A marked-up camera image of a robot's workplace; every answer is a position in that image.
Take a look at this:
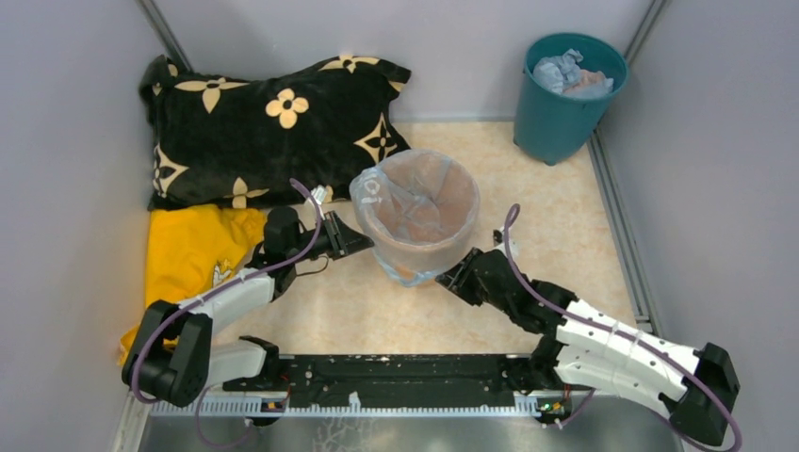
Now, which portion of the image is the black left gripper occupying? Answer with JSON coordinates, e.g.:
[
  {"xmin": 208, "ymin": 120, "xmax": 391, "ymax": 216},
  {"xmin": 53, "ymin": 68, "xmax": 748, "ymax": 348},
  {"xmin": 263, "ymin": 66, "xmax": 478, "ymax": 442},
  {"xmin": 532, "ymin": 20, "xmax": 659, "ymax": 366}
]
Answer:
[{"xmin": 288, "ymin": 210, "xmax": 377, "ymax": 264}]

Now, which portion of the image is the light blue trash bag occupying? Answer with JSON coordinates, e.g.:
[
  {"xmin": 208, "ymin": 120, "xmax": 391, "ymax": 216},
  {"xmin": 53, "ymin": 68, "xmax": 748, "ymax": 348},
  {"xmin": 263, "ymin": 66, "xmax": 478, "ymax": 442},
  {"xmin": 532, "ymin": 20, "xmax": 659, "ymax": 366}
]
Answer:
[{"xmin": 349, "ymin": 148, "xmax": 482, "ymax": 289}]

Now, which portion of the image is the orange plastic bin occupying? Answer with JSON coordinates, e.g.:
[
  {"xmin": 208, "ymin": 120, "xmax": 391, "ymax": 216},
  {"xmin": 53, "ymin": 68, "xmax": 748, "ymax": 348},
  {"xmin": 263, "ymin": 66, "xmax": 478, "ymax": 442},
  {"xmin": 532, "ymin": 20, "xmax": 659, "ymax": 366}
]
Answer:
[{"xmin": 365, "ymin": 153, "xmax": 479, "ymax": 285}]

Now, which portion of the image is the teal plastic bin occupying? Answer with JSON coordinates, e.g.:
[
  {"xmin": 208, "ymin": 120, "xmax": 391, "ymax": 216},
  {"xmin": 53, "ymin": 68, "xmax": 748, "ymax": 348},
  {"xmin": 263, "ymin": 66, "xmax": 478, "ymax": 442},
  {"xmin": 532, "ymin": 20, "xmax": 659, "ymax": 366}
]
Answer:
[{"xmin": 513, "ymin": 32, "xmax": 629, "ymax": 166}]

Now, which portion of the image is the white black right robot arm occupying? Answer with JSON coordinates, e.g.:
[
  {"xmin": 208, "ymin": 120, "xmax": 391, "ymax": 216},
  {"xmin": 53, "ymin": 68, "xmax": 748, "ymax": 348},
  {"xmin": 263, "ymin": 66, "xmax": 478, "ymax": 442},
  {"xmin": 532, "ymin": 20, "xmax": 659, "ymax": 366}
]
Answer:
[{"xmin": 435, "ymin": 249, "xmax": 741, "ymax": 447}]

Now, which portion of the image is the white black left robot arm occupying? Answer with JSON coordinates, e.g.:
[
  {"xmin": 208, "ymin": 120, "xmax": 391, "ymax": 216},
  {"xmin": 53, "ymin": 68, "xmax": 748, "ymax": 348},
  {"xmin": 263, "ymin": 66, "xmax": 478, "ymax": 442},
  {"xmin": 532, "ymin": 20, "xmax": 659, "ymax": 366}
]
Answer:
[{"xmin": 122, "ymin": 207, "xmax": 374, "ymax": 408}]

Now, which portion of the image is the crumpled blue bag in bin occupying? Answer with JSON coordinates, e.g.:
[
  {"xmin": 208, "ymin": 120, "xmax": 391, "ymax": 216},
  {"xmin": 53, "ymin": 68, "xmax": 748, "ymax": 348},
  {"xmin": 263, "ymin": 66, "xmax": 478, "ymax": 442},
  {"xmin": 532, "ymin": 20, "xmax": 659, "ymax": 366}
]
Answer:
[{"xmin": 532, "ymin": 49, "xmax": 615, "ymax": 100}]

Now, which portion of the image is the black floral pillow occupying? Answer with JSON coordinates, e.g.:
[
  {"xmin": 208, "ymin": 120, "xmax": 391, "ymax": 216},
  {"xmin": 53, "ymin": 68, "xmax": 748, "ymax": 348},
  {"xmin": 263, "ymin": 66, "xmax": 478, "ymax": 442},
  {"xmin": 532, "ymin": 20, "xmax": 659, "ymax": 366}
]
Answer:
[{"xmin": 139, "ymin": 55, "xmax": 412, "ymax": 210}]

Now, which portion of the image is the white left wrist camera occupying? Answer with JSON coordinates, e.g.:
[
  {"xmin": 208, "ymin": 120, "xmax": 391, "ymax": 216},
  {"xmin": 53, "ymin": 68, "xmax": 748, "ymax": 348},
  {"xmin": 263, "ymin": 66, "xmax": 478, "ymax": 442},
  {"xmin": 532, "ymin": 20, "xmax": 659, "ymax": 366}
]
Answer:
[{"xmin": 311, "ymin": 186, "xmax": 333, "ymax": 205}]

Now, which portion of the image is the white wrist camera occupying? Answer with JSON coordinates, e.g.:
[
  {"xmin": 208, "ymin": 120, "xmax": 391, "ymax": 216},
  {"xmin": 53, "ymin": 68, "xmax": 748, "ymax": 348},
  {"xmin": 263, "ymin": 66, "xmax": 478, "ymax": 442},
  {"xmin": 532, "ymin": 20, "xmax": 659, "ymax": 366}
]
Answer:
[
  {"xmin": 311, "ymin": 186, "xmax": 333, "ymax": 205},
  {"xmin": 492, "ymin": 229, "xmax": 506, "ymax": 253}
]

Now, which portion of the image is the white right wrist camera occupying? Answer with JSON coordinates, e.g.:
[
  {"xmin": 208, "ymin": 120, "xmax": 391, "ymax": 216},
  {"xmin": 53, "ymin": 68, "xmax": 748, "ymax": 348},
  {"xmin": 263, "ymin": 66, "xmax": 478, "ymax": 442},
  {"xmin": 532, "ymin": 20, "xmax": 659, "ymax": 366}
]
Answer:
[{"xmin": 492, "ymin": 229, "xmax": 506, "ymax": 253}]

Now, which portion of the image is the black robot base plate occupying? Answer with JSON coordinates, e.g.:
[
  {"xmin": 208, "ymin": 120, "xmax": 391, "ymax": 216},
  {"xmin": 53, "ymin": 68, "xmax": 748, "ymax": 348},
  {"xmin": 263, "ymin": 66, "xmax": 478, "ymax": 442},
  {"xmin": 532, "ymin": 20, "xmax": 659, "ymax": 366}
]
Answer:
[{"xmin": 222, "ymin": 354, "xmax": 567, "ymax": 409}]

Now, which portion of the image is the aluminium frame rail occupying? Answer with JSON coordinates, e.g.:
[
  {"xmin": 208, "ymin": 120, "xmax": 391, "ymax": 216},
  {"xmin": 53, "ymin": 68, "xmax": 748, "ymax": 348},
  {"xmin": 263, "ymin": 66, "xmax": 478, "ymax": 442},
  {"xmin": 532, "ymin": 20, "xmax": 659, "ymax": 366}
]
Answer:
[{"xmin": 589, "ymin": 1, "xmax": 703, "ymax": 346}]

